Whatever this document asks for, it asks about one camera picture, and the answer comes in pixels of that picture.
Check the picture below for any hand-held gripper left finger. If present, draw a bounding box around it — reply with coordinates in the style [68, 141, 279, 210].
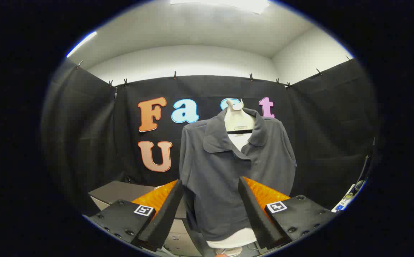
[83, 179, 184, 252]

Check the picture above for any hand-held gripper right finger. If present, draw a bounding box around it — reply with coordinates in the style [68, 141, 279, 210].
[238, 176, 337, 250]

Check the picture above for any grey button-up shirt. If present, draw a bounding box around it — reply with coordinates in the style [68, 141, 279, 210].
[179, 107, 297, 242]

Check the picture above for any grey cabinet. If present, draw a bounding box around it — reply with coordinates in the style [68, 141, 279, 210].
[88, 180, 207, 257]

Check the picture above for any white device with blue label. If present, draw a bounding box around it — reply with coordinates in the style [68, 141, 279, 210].
[332, 183, 366, 213]

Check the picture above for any white mannequin torso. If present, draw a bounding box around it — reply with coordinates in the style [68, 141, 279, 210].
[206, 99, 258, 256]

